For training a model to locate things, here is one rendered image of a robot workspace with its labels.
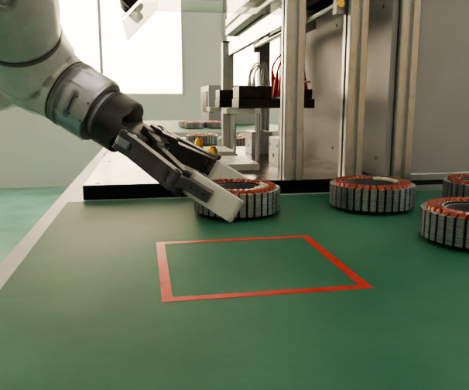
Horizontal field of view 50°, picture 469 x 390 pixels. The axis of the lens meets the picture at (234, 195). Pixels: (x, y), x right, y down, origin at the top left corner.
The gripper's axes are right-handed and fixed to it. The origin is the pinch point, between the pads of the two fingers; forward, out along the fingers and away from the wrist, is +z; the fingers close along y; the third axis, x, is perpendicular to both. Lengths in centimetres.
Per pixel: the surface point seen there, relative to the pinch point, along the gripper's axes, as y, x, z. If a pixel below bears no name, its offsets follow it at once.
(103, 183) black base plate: -6.6, -11.0, -18.5
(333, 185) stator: -4.6, 7.0, 10.3
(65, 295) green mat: 31.1, -4.9, -4.3
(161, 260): 21.6, -2.9, -0.8
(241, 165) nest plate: -25.7, -1.5, -3.9
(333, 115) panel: -42.3, 13.7, 5.5
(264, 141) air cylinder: -56, 0, -5
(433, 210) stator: 10.6, 12.3, 18.9
